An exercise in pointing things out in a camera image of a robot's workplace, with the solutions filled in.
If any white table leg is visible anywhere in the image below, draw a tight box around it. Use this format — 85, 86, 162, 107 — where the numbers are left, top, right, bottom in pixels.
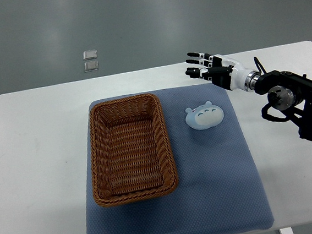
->
279, 227, 294, 234

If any upper metal floor plate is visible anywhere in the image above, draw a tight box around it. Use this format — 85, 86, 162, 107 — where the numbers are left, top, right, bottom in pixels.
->
83, 49, 97, 60

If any blue textured mat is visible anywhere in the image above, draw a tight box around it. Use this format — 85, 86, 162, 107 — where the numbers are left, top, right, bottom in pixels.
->
86, 84, 274, 234

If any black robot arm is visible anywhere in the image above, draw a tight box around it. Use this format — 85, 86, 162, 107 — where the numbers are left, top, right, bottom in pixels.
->
186, 52, 312, 142

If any black middle robot finger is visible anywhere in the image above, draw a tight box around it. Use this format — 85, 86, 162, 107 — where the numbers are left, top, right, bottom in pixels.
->
185, 59, 212, 67

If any brown wicker basket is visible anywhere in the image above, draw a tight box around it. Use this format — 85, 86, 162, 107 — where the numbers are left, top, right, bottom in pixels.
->
89, 93, 178, 207

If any black lower robot finger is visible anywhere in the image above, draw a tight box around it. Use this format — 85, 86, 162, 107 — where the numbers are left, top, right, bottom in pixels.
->
185, 67, 211, 79

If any black upper robot finger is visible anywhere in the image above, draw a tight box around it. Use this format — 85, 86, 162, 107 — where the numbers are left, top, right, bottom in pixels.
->
187, 52, 213, 60

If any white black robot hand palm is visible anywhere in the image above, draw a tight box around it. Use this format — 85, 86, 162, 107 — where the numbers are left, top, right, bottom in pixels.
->
209, 55, 252, 92

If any blue plush toy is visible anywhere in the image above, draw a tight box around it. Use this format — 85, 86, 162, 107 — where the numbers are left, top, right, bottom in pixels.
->
185, 101, 225, 130

